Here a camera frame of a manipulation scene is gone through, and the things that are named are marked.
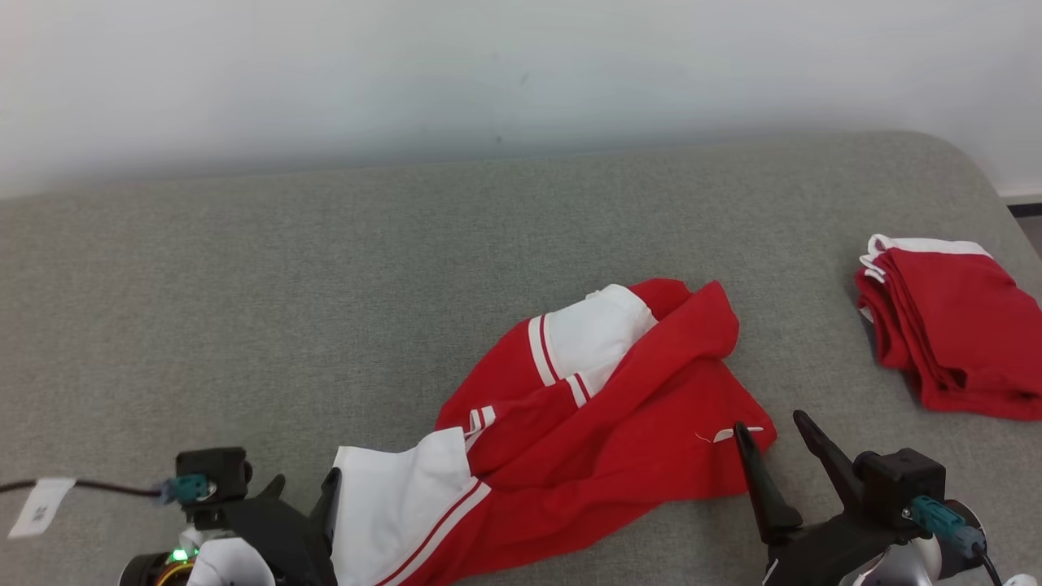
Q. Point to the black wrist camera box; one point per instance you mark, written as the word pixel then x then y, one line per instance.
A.
pixel 899 476
pixel 213 472

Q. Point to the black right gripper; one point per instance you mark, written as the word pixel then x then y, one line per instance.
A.
pixel 822 553

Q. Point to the red Bulls basketball jersey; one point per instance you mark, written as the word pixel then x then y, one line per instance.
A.
pixel 635 439

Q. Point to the white and black baseboard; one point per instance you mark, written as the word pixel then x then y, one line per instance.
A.
pixel 1024 199

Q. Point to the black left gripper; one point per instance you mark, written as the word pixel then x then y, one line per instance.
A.
pixel 285 541

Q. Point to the red shorts with white waistband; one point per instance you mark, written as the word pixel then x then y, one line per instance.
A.
pixel 952 325

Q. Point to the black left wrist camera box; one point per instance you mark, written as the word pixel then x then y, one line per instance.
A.
pixel 213 472

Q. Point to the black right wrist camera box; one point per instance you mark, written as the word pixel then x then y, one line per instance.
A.
pixel 899 476

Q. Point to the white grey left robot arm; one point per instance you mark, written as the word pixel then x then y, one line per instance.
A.
pixel 224 566

